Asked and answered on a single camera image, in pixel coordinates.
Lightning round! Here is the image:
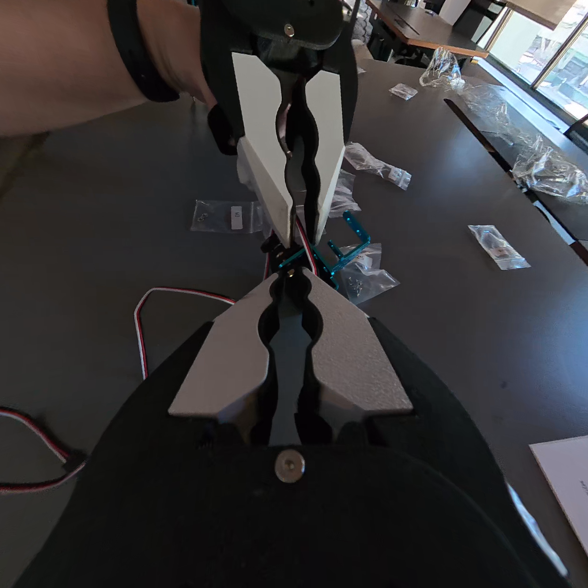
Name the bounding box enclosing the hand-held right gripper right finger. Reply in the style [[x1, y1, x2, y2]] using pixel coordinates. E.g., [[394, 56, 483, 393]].
[[300, 269, 414, 436]]

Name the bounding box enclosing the red white black servo cable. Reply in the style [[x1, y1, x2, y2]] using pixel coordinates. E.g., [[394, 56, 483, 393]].
[[0, 220, 319, 494]]

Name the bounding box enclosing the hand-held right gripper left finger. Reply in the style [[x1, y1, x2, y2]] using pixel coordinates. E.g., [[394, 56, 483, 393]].
[[168, 270, 285, 445]]

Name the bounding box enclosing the dark grey desk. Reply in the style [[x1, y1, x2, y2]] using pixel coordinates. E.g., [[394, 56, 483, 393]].
[[0, 57, 588, 588]]

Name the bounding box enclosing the small clear bag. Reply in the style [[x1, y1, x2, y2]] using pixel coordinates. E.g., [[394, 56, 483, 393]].
[[468, 224, 531, 271]]

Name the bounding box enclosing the black wristband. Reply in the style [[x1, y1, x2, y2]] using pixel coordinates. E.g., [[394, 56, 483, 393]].
[[107, 0, 181, 103]]

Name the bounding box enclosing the servo with blue bracket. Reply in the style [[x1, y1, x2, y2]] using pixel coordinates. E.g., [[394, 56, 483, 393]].
[[262, 211, 372, 292]]

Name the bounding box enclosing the crumpled clear plastic film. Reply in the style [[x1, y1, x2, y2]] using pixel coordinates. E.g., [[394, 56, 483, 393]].
[[420, 46, 588, 203]]

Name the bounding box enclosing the person's left hand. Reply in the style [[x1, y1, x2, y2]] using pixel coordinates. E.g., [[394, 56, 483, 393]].
[[137, 0, 217, 105]]

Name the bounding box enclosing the instruction booklet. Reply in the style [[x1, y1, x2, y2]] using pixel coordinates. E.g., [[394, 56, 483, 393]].
[[529, 435, 588, 556]]

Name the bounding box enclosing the long clear screw bag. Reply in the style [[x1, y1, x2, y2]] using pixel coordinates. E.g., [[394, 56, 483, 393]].
[[344, 142, 412, 190]]

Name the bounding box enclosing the wooden table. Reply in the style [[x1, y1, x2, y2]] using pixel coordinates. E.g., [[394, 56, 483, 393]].
[[365, 0, 488, 58]]

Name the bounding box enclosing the person's left forearm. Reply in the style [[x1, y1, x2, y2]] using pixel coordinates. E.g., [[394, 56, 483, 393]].
[[0, 0, 148, 138]]

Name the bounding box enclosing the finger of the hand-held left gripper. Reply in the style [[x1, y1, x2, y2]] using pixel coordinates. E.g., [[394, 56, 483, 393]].
[[302, 70, 346, 243], [231, 52, 298, 249]]

